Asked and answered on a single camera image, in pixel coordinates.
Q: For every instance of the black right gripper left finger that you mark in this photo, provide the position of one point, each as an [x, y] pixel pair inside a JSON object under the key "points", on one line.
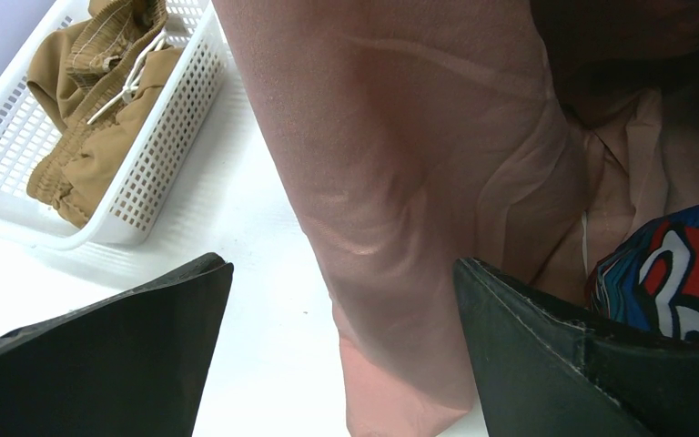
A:
{"points": [[134, 364]]}

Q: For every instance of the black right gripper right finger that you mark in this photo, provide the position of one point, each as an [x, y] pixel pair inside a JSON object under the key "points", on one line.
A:
{"points": [[545, 367]]}

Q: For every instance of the brown shorts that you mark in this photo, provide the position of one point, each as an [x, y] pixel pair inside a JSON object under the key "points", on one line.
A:
{"points": [[98, 81]]}

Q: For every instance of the colourful comic print shorts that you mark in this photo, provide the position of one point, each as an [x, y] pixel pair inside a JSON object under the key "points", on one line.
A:
{"points": [[651, 281]]}

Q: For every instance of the pink shorts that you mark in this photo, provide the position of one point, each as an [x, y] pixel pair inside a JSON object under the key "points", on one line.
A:
{"points": [[536, 136]]}

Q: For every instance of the white plastic basket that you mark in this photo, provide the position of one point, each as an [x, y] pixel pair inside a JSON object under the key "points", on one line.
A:
{"points": [[138, 191]]}

